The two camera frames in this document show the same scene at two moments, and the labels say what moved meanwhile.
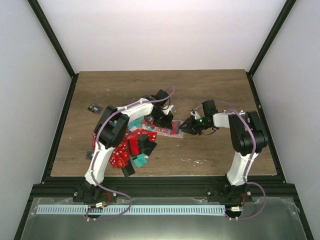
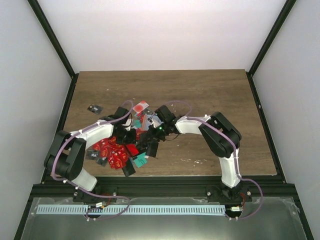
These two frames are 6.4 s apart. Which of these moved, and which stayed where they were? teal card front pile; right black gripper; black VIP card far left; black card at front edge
Moved: right black gripper
Stayed: black VIP card far left; teal card front pile; black card at front edge
